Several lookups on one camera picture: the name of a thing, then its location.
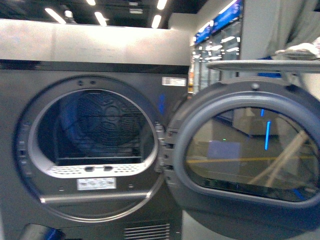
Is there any round dryer door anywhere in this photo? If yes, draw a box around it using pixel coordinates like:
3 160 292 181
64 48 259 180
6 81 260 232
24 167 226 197
159 77 320 240

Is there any dark grey tumble dryer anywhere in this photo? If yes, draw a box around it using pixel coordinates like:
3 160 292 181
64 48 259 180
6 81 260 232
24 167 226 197
0 19 189 240

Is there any white folded cloth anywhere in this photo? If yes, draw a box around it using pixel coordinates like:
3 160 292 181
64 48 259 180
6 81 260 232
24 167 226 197
275 43 320 61

